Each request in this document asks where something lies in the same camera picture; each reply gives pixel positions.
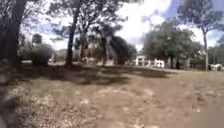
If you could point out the dark leaning tree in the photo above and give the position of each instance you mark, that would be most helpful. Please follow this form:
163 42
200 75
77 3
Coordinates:
120 50

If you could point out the pale building behind trees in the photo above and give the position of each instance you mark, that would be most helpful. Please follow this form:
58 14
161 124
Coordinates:
93 50

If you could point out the dry brown grass field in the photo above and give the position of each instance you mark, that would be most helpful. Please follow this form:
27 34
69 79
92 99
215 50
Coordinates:
116 100

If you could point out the tall dark-trunked tree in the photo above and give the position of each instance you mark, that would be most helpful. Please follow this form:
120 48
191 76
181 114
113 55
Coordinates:
70 43

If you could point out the white low building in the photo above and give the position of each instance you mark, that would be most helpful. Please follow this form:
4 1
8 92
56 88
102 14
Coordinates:
159 63

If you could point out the broad green tree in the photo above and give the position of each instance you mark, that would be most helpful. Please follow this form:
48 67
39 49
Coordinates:
170 41

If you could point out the round dark bush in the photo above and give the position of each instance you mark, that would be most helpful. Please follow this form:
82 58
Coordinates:
41 55

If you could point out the slender tall tree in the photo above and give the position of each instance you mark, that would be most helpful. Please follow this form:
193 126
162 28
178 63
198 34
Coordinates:
205 50

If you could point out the large dark tree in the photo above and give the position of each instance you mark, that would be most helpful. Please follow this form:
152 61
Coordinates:
15 30

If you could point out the white vehicle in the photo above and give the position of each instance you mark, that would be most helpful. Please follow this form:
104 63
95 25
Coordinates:
216 67

